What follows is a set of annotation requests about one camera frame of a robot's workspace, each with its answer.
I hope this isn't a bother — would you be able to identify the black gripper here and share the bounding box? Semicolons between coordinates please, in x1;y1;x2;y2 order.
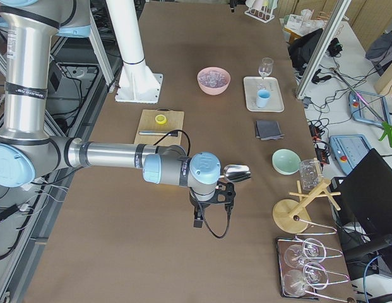
189;181;236;228

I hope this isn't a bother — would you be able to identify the silver metal ice scoop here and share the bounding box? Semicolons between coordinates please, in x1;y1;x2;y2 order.
219;164;251;183

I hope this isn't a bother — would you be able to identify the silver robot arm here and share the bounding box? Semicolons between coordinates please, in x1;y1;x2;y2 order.
0;1;235;227

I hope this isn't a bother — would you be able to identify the wooden cup tree stand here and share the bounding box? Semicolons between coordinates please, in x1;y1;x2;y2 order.
272;179;341;234

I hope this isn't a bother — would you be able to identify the pink bowl of ice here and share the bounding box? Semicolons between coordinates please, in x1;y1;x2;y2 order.
197;67;231;95

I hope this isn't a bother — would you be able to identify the light blue cup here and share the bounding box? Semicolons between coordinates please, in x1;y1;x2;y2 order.
256;89;271;108

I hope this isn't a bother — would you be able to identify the steel muddler bar tool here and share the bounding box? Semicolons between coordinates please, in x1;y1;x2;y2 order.
138;130;179;137

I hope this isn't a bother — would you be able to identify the bamboo cutting board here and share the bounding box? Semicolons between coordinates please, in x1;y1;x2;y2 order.
134;109;184;145

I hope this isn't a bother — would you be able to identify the light green bowl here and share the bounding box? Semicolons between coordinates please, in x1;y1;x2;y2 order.
271;149;301;175

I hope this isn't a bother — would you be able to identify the half lemon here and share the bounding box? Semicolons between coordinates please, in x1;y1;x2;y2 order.
155;114;167;125

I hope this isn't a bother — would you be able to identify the grey folded cloth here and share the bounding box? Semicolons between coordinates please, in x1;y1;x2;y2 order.
255;120;283;141

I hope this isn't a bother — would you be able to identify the black glass rack tray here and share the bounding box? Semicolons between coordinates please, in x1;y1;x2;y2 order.
275;236;353;298

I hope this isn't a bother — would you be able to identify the clear glass mug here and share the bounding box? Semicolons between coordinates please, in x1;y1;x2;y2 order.
299;158;323;191

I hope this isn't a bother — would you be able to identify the inverted wine glass upper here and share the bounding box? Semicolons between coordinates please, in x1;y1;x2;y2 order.
283;238;343;269

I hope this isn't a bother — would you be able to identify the inverted wine glass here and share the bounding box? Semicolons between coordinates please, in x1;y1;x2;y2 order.
283;238;343;269
282;261;350;298

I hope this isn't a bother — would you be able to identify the cream serving tray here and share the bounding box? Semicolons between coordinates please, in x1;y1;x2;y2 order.
243;76;285;112

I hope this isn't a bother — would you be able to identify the inverted wine glass lower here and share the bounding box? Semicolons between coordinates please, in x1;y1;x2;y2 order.
282;261;350;298

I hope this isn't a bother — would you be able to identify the clear wine glass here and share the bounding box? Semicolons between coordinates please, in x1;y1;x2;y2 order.
258;57;274;80

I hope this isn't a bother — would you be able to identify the blue teach pendant lower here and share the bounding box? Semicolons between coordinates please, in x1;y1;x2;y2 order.
329;134;372;175

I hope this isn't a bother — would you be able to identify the blue teach pendant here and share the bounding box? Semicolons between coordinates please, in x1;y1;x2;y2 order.
348;91;391;128
329;134;372;175

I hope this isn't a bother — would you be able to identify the black laptop monitor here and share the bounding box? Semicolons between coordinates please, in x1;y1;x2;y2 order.
331;149;392;237

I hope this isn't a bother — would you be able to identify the black backpack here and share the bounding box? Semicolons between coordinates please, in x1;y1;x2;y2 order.
288;28;323;71

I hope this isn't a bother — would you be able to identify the blue teach pendant upper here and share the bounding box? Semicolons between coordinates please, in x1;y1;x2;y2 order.
348;91;391;128

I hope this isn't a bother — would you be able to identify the white dish rack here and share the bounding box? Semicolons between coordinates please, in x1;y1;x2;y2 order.
244;0;278;23

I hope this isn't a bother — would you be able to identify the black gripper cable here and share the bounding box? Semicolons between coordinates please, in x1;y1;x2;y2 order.
153;129;232;239

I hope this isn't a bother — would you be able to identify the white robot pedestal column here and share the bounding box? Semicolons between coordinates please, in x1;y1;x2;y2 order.
107;0;163;104

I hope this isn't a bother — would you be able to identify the aluminium frame post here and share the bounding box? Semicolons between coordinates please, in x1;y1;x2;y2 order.
295;0;351;100

